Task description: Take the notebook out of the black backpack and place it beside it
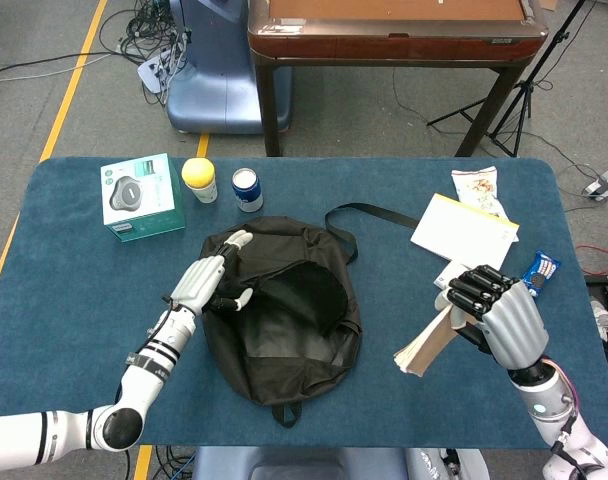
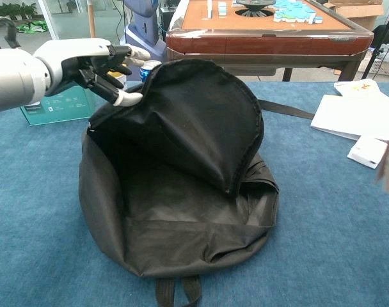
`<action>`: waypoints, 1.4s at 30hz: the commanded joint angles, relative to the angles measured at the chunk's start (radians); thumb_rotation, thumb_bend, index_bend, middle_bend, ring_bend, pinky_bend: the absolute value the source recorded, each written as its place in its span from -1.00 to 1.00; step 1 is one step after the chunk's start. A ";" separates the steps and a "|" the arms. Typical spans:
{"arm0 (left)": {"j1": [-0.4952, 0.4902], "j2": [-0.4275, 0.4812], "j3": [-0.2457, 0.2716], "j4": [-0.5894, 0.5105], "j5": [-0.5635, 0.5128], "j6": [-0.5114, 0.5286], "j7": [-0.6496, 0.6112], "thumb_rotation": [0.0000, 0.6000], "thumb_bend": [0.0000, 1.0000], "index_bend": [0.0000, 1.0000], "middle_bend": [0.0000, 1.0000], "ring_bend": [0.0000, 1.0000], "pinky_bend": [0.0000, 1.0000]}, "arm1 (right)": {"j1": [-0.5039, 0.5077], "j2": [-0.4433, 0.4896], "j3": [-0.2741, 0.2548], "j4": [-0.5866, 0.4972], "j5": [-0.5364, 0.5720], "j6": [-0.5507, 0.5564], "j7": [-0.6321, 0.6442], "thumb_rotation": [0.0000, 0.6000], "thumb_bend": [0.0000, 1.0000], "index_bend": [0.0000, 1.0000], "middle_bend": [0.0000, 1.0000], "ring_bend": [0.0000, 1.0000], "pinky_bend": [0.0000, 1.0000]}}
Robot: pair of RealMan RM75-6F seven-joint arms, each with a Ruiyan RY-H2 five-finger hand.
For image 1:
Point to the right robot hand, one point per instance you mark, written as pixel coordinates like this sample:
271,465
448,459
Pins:
514,325

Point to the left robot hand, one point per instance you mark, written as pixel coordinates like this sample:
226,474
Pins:
201,280

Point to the brown spiral notebook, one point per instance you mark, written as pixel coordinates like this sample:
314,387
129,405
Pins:
424,350

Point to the black fabric backpack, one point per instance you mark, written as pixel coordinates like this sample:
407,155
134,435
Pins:
294,360

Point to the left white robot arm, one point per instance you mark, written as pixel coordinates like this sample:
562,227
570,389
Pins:
149,360

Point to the blue purple robot base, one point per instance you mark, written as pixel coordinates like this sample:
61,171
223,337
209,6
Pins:
209,75

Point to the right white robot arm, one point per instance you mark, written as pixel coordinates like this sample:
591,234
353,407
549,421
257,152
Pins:
544,395

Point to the white snack packet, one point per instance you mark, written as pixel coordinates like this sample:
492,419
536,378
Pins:
476,187

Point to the blue Oreo cookie packet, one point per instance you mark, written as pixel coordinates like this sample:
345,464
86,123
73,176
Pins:
541,275

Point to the small white box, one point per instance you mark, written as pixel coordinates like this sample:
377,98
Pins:
446,277

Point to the blue and white drink can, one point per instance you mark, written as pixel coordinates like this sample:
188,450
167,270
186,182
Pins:
247,195

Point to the teal Philips product box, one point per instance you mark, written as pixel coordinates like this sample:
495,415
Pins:
144,200

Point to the white papers stack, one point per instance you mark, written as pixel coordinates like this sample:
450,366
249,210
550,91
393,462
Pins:
464,235

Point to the blue table carpet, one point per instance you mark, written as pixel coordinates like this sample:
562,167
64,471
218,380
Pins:
84,300

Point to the white power adapter strip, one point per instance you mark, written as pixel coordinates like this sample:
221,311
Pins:
604,182

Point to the grey robot torso base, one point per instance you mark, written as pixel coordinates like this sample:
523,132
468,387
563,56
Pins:
294,465

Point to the black tripod stand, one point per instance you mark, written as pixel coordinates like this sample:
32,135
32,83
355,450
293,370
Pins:
521,95

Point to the brown mahjong table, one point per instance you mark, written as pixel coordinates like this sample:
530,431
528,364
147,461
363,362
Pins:
394,45

